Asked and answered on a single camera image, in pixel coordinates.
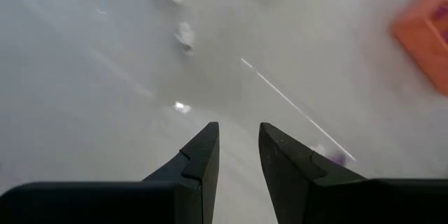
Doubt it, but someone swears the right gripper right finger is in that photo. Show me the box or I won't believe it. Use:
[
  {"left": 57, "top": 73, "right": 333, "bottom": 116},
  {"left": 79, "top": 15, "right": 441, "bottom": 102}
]
[{"left": 258, "top": 122, "right": 448, "bottom": 224}]

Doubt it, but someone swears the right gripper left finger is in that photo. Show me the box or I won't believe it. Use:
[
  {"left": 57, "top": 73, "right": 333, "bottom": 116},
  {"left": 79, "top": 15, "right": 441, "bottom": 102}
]
[{"left": 0, "top": 122, "right": 221, "bottom": 224}]

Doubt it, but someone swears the orange plastic basket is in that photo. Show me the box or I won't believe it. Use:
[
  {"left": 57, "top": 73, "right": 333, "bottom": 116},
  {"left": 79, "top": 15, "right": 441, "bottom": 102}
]
[{"left": 390, "top": 0, "right": 448, "bottom": 97}]

